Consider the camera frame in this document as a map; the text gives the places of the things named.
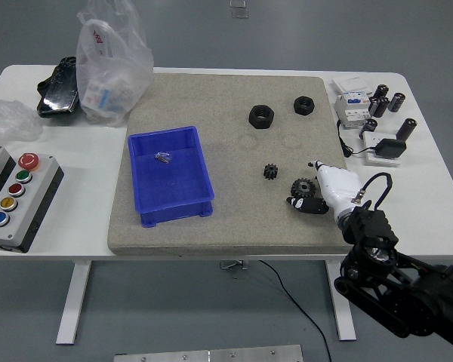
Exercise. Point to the large black gear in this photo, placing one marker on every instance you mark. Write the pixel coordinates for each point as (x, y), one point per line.
(302, 186)

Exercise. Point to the small black gear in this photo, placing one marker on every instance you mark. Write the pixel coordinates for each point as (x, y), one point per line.
(271, 172)

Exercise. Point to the small black hex nut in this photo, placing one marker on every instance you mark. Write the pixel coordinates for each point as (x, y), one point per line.
(304, 105)

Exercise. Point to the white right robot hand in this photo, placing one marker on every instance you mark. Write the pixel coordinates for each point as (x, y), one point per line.
(339, 188)

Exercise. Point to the black cylindrical capacitor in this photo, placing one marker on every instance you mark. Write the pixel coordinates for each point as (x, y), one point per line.
(381, 108)
(381, 91)
(406, 129)
(396, 102)
(372, 105)
(368, 128)

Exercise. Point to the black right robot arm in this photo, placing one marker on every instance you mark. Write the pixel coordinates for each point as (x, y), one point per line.
(400, 286)

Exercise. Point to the clear floor marker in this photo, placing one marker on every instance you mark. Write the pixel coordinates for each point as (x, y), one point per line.
(240, 13)
(237, 3)

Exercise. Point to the large black hex nut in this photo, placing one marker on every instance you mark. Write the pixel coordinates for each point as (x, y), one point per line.
(261, 117)

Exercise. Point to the grey push-button control box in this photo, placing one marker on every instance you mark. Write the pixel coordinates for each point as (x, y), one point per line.
(22, 203)

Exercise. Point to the white table leg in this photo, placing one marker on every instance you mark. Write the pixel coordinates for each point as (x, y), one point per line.
(73, 301)
(343, 316)

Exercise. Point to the white power socket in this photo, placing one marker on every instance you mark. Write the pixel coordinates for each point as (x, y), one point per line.
(371, 158)

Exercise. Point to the metal under-table bracket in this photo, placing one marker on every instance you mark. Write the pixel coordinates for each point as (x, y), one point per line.
(232, 264)

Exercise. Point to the silver metal plate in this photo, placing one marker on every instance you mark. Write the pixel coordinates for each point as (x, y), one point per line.
(211, 355)

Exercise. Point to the white circuit breaker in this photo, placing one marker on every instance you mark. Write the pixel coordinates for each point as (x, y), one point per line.
(349, 111)

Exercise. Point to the black crumpled plastic bag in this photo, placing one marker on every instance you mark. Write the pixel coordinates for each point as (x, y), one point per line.
(58, 90)

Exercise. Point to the white translucent plastic bag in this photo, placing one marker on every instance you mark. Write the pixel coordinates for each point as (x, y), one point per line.
(109, 75)

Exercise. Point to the grey-brown mat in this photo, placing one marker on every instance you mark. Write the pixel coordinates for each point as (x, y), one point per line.
(241, 211)

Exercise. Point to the blue plastic box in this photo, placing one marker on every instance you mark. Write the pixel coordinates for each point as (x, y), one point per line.
(173, 181)

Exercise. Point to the clear bubble wrap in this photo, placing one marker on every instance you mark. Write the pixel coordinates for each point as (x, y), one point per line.
(7, 120)

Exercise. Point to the black power adapter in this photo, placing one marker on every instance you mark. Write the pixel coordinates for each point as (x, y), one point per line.
(390, 148)

